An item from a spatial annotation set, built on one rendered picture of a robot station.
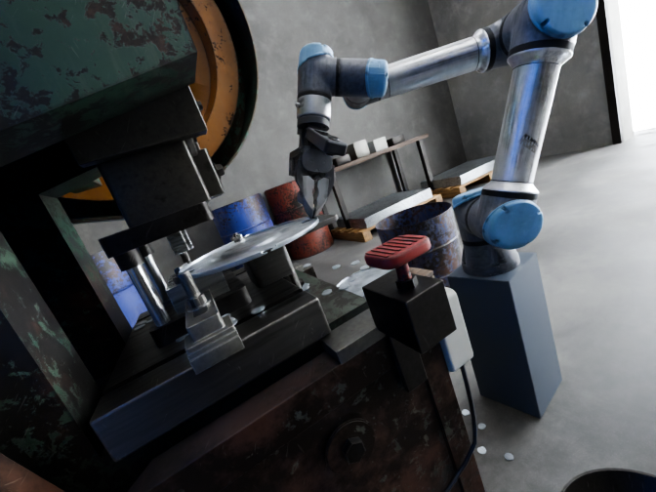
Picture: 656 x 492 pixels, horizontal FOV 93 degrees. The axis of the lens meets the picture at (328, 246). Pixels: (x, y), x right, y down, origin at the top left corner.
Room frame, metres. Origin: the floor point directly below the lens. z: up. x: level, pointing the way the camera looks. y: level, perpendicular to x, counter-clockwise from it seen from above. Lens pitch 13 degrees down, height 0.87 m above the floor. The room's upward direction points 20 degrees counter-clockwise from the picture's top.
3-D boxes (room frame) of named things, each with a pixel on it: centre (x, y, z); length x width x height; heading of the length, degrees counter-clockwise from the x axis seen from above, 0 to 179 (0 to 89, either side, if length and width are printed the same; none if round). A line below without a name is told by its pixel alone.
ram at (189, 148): (0.59, 0.22, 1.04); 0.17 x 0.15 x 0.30; 112
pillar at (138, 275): (0.47, 0.29, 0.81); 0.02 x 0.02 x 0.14
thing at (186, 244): (0.58, 0.25, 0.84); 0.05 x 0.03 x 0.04; 22
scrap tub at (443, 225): (1.65, -0.49, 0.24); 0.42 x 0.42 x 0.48
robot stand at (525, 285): (0.84, -0.43, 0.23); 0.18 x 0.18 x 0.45; 33
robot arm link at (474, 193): (0.83, -0.43, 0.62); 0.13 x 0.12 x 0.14; 173
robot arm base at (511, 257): (0.84, -0.43, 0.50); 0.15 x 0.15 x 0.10
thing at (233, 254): (0.62, 0.14, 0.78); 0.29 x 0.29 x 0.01
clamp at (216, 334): (0.42, 0.20, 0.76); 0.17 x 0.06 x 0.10; 22
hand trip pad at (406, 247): (0.35, -0.08, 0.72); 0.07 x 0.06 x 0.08; 112
